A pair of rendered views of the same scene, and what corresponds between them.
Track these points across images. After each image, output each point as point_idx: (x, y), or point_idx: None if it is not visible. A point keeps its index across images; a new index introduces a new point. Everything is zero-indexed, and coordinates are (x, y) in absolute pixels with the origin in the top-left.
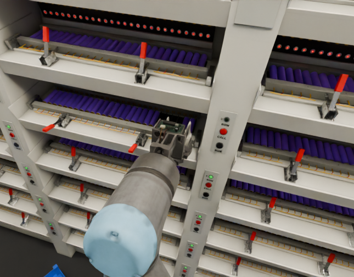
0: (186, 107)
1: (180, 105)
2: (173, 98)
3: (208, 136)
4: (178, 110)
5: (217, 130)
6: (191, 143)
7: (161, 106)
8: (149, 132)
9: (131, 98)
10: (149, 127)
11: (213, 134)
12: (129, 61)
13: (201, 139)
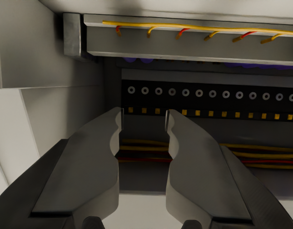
0: (125, 203)
1: (145, 206)
2: (166, 225)
3: (15, 148)
4: (172, 68)
5: None
6: (95, 27)
7: (215, 71)
8: (280, 51)
9: (292, 75)
10: (272, 63)
11: None
12: None
13: (52, 87)
